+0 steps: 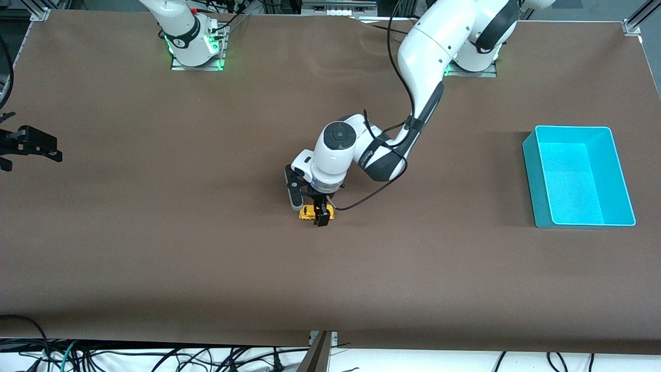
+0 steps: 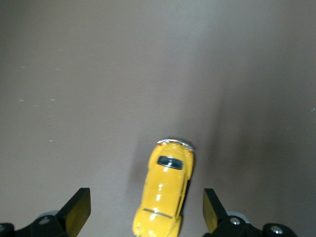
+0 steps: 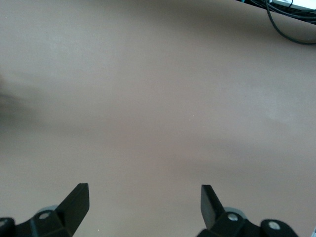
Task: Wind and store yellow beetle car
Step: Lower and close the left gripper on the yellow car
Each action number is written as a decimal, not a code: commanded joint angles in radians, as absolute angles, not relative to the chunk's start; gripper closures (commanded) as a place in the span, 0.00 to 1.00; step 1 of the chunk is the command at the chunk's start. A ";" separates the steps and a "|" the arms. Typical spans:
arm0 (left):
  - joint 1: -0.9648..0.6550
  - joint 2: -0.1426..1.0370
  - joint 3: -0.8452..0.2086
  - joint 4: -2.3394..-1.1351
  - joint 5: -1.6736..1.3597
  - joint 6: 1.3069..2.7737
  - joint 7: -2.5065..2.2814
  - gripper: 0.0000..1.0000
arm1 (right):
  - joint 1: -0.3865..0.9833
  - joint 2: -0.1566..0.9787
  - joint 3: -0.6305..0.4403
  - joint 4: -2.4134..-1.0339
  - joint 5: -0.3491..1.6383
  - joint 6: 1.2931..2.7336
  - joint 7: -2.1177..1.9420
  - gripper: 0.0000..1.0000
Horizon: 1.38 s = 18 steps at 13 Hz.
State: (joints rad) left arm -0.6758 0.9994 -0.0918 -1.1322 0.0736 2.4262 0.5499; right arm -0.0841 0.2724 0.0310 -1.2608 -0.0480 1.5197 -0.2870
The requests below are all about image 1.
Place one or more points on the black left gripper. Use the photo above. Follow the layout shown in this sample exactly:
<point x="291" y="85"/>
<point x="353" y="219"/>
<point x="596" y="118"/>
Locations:
<point x="320" y="199"/>

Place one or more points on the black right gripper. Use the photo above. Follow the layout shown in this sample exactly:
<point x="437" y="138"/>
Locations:
<point x="26" y="140"/>

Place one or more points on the yellow beetle toy car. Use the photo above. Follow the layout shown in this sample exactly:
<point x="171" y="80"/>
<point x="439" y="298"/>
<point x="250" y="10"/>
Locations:
<point x="307" y="212"/>

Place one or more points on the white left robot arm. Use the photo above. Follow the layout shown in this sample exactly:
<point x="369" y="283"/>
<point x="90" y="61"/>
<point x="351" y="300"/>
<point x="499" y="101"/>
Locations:
<point x="439" y="46"/>

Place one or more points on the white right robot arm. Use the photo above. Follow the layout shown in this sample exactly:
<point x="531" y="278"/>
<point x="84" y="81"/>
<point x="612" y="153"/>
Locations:
<point x="186" y="36"/>

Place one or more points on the brown table cover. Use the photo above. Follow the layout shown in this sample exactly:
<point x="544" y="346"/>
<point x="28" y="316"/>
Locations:
<point x="206" y="206"/>

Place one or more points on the white power strip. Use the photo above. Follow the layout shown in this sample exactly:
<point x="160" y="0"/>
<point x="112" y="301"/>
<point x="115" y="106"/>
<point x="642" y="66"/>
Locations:
<point x="335" y="10"/>

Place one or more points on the teal plastic bin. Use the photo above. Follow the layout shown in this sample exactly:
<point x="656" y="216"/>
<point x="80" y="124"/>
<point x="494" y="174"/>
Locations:
<point x="573" y="181"/>

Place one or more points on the dark table support post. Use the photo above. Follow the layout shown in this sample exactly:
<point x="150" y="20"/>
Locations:
<point x="315" y="359"/>

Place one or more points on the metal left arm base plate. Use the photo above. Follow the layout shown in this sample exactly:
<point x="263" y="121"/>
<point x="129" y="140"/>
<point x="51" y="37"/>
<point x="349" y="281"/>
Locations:
<point x="485" y="74"/>

